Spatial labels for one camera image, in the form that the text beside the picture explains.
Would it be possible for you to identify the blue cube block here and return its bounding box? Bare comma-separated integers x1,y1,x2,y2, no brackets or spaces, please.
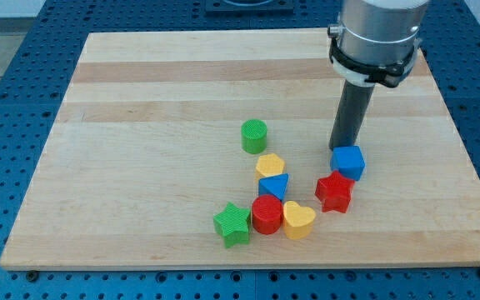
330,146,366,181

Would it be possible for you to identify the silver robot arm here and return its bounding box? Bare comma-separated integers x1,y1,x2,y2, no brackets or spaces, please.
327,0,429,88

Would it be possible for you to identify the green star block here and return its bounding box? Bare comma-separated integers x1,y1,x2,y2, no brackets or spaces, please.
212,202,251,248

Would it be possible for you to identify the red star block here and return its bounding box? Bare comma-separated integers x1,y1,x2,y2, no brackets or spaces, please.
315,171,355,213

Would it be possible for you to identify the green cylinder block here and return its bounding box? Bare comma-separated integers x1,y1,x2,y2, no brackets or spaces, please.
241,119,268,154

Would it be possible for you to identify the yellow hexagon block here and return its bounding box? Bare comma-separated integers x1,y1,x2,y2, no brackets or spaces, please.
255,153,286,180

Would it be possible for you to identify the blue triangle block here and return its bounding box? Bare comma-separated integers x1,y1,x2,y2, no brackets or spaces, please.
258,173,289,202

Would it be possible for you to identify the red cylinder block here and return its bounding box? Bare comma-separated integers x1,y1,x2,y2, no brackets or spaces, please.
252,194,283,235

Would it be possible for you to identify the yellow heart block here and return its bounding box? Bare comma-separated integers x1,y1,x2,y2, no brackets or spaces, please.
283,201,317,240

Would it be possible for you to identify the wooden board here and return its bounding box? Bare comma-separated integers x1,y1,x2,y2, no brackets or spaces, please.
0,28,480,271

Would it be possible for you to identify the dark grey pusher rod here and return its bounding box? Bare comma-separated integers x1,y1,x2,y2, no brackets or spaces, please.
328,81,374,150

